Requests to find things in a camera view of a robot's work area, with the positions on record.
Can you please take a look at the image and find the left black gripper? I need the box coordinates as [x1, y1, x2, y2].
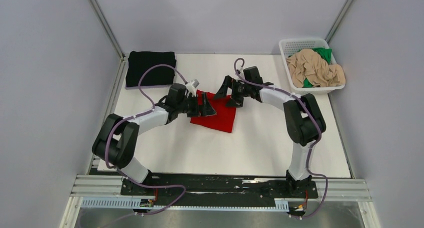
[176, 92, 216, 117]

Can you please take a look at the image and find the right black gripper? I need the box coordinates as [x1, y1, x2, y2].
[213, 75, 252, 107]

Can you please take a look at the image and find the red t-shirt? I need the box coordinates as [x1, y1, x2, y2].
[190, 92, 236, 133]

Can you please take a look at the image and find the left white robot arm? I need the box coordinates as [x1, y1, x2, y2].
[91, 83, 216, 195]

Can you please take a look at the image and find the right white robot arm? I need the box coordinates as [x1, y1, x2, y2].
[213, 66, 326, 197]

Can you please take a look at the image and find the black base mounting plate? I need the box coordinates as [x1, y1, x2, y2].
[120, 173, 318, 207]

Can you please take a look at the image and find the folded black t-shirt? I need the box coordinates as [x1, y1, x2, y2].
[125, 51, 177, 89]

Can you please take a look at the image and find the beige t-shirt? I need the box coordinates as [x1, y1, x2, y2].
[286, 49, 346, 88]

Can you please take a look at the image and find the green t-shirt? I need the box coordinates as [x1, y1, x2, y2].
[303, 47, 332, 88]

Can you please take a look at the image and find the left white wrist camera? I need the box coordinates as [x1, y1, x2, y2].
[185, 79, 199, 96]

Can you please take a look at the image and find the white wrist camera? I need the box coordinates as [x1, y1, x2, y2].
[185, 79, 199, 96]
[235, 67, 245, 79]

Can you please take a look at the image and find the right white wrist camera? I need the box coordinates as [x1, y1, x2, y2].
[235, 67, 245, 79]

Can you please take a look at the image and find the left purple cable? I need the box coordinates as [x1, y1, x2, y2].
[104, 64, 187, 217]

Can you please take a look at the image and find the purple cable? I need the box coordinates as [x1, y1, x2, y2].
[104, 64, 187, 217]
[233, 58, 329, 220]

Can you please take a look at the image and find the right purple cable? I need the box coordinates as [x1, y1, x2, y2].
[233, 58, 329, 220]

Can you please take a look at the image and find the white slotted cable duct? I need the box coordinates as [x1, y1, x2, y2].
[80, 197, 290, 212]

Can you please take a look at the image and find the right aluminium frame post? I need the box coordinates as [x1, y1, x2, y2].
[325, 0, 355, 43]

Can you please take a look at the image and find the aluminium frame post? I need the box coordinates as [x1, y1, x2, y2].
[325, 0, 355, 43]
[88, 0, 125, 59]

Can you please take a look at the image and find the left aluminium frame post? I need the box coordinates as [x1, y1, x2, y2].
[88, 0, 125, 59]

